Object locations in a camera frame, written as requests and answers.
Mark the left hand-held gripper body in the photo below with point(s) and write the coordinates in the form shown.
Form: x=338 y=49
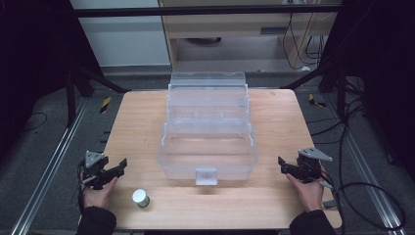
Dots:
x=93 y=166

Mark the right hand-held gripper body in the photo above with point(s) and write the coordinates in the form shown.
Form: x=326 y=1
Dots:
x=310 y=164

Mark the person's left hand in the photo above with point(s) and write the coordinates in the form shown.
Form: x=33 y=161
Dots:
x=98 y=197

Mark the person's right hand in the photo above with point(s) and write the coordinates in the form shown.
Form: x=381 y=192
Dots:
x=308 y=194

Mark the small white round container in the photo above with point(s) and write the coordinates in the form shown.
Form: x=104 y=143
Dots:
x=140 y=197

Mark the yellow black tape strip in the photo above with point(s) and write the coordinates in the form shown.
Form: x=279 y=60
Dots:
x=315 y=101
x=105 y=105

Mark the black metal stand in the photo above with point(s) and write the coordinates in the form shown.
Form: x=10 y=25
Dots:
x=73 y=94
x=341 y=91

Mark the clear plastic tiered storage box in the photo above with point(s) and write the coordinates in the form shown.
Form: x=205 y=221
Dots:
x=207 y=137

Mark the black curtain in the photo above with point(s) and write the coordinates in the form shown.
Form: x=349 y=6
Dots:
x=32 y=65
x=381 y=65

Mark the white cabinet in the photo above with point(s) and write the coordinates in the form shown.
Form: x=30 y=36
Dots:
x=124 y=39

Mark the light wooden desk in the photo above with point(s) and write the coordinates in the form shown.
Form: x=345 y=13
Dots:
x=228 y=29

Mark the aluminium floor rail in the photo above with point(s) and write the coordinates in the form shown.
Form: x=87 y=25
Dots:
x=368 y=173
x=49 y=169

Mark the black horizontal frame bar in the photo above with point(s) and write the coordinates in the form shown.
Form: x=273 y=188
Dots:
x=195 y=10

